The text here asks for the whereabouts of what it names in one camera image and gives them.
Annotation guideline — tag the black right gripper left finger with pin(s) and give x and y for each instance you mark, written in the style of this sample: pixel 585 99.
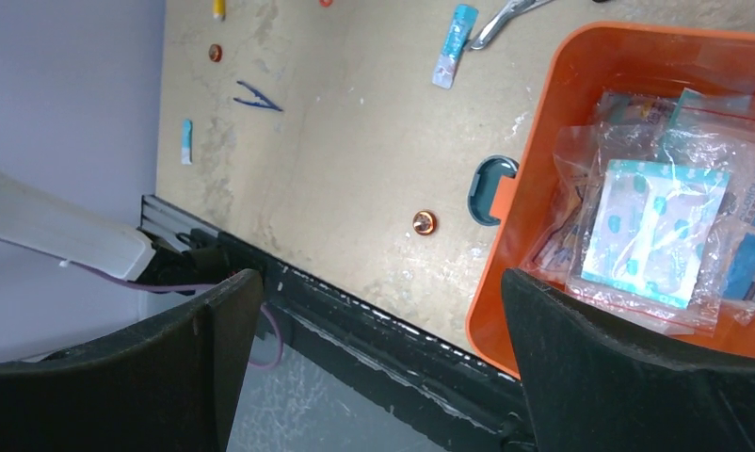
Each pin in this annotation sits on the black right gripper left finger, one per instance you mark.
pixel 170 382

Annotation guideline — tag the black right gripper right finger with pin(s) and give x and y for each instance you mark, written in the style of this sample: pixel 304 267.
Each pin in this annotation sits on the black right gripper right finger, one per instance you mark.
pixel 595 382

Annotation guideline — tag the small tape roll bag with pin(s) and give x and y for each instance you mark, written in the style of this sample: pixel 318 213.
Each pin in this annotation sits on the small tape roll bag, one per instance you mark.
pixel 575 159

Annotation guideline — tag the adhesive bandages bag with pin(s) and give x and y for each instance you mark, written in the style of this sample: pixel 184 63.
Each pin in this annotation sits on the adhesive bandages bag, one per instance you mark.
pixel 643 241

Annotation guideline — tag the alcohol wipes bag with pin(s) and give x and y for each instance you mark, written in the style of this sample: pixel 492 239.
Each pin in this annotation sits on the alcohol wipes bag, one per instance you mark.
pixel 735 242

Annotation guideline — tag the teal sachet strip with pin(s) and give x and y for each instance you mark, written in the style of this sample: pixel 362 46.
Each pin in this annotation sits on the teal sachet strip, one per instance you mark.
pixel 459 30
pixel 186 142

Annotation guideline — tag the blue plastic tweezers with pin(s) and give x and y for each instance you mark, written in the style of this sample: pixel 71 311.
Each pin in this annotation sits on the blue plastic tweezers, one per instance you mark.
pixel 257 98

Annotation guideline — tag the black handled bandage scissors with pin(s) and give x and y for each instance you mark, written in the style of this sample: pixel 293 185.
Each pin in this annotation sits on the black handled bandage scissors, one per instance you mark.
pixel 511 10

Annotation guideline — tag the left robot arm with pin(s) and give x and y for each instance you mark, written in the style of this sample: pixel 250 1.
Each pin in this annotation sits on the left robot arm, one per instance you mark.
pixel 37 220

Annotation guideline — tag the small copper disc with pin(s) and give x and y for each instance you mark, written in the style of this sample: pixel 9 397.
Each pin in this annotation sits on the small copper disc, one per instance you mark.
pixel 215 52
pixel 424 222

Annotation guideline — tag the teal box latch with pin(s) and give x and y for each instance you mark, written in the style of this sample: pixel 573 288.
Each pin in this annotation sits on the teal box latch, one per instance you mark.
pixel 483 188

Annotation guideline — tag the white yellow thermometer pen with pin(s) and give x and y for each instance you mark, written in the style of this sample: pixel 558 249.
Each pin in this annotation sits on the white yellow thermometer pen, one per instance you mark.
pixel 219 10

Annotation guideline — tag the aluminium frame rail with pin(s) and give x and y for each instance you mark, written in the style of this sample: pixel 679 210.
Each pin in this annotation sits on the aluminium frame rail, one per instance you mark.
pixel 171 222

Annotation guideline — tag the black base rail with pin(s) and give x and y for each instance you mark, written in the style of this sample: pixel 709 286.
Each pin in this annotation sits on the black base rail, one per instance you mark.
pixel 331 372

